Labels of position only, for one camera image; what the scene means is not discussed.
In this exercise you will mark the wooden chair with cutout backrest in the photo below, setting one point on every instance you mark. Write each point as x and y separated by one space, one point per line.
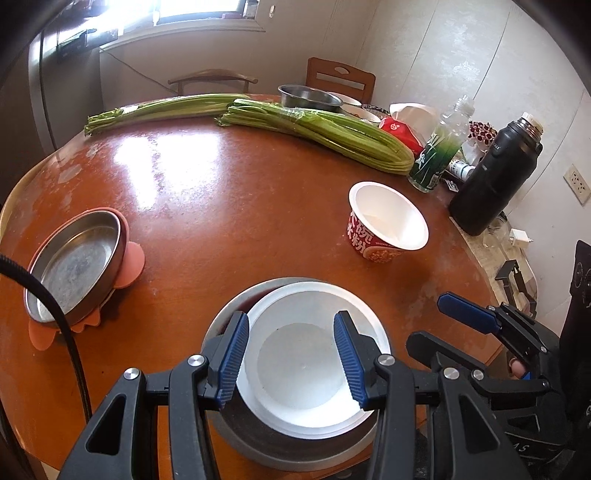
323 87

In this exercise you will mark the clear glass cup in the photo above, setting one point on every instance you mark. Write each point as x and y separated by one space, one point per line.
496 233

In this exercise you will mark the black rack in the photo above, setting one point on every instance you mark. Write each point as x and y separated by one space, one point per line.
76 46

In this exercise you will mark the thick wrapped celery bunch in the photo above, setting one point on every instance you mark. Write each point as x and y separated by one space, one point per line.
332 134

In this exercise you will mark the window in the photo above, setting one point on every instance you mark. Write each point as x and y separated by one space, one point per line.
184 9

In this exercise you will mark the black metal bracket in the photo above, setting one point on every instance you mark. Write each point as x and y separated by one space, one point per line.
508 270

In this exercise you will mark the white ceramic bowl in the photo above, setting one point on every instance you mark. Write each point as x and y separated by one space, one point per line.
348 98

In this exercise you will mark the steel bowl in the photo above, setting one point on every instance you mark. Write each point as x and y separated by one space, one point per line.
286 451

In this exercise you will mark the white tissue pack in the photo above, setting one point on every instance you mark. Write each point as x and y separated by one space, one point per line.
415 113

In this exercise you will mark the dark curved wooden chair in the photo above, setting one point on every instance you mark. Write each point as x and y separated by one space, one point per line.
212 74

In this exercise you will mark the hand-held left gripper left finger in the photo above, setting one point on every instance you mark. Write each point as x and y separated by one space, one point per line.
233 360

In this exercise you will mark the round steel plate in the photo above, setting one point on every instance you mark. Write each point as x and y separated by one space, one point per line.
74 267

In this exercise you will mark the wall socket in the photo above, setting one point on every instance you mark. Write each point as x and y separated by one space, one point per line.
579 182

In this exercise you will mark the person's right hand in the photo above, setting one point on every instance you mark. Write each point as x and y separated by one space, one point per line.
517 368

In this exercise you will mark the thin celery bunch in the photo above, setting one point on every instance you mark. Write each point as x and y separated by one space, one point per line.
175 107

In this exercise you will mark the red dotted packet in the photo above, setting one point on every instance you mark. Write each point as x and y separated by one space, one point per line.
482 130

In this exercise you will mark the steel basin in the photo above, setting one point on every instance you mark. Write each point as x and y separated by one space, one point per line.
304 97

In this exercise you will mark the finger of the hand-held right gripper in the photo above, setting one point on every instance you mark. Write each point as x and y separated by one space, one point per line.
466 311
429 346

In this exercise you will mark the patterned ceramic bowl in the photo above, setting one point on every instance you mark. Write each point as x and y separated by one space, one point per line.
367 113

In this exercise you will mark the white paper bowl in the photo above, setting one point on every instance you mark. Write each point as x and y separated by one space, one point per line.
295 369

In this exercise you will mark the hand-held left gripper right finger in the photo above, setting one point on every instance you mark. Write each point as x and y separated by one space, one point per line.
351 360

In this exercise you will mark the black thermos flask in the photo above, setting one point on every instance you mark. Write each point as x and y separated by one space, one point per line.
489 194

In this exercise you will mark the small red paper bowl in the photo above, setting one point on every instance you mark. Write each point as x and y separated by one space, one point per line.
388 217

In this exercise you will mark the clear bottle with green label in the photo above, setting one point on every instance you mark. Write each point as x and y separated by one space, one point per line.
429 166

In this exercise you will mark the small white bottle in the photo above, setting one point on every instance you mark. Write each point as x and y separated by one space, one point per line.
461 170

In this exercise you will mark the white window sill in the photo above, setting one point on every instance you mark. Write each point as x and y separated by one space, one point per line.
184 34

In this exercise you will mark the grey refrigerator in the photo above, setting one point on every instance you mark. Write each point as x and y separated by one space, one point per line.
60 101

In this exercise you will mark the white charger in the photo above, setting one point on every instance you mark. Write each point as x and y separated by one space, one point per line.
519 236

